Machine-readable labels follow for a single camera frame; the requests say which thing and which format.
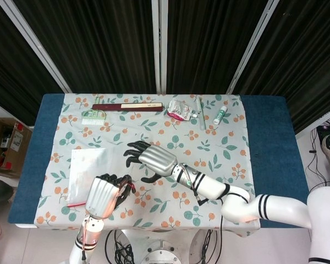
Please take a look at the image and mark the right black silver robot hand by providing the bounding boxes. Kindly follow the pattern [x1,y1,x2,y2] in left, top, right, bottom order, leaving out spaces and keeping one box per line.
[123,140,179,184]

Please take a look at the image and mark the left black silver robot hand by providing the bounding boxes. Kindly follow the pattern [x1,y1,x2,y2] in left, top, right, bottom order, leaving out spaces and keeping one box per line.
[85,173,135,221]

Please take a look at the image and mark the clear mesh red zipper bag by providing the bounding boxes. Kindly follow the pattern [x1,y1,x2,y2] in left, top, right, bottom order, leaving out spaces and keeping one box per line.
[65,148,136,207]

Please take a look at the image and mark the white robot base with metal disc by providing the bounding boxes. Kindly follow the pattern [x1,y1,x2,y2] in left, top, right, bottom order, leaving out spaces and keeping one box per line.
[104,228,223,264]

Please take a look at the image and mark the crumpled silver pink spout pouch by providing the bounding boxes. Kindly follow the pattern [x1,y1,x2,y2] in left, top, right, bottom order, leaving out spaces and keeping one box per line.
[167,99,198,122]

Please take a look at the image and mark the fruit leaf print tablecloth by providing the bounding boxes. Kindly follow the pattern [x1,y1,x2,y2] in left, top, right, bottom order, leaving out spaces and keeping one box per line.
[32,93,261,237]

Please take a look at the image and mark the dark red long box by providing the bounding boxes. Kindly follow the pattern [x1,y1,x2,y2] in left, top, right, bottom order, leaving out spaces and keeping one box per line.
[92,102,164,112]

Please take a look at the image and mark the green white bristle brush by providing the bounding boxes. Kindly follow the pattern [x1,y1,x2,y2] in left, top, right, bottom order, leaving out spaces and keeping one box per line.
[81,109,107,126]

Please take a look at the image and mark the white green tube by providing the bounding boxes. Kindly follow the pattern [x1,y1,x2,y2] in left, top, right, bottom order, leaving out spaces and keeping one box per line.
[212,105,228,125]

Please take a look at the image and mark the brown cardboard box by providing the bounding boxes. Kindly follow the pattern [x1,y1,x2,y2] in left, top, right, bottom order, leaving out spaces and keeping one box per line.
[0,117,33,178]

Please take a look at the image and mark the blue table cover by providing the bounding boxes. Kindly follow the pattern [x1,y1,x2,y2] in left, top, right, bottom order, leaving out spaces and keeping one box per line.
[7,93,310,229]

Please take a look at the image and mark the black pleated curtain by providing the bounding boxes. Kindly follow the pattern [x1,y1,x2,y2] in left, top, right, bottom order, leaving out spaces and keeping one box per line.
[0,0,64,126]
[13,0,157,94]
[166,0,267,95]
[236,0,330,135]

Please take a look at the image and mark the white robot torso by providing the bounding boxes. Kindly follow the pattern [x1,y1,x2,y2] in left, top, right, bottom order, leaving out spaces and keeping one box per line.
[307,185,330,264]

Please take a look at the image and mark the black cable on robot arm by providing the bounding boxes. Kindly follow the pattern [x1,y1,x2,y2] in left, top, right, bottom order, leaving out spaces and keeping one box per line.
[181,163,210,206]

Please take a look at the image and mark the black cable bundle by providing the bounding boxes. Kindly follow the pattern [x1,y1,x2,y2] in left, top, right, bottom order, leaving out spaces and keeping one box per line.
[104,229,135,264]

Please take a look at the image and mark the white metal frame post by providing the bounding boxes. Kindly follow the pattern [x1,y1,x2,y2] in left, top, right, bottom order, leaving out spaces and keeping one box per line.
[0,0,72,94]
[151,0,168,95]
[227,0,281,95]

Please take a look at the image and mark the black floor cables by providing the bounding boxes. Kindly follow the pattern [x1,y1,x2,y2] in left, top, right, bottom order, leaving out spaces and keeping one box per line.
[305,118,330,193]

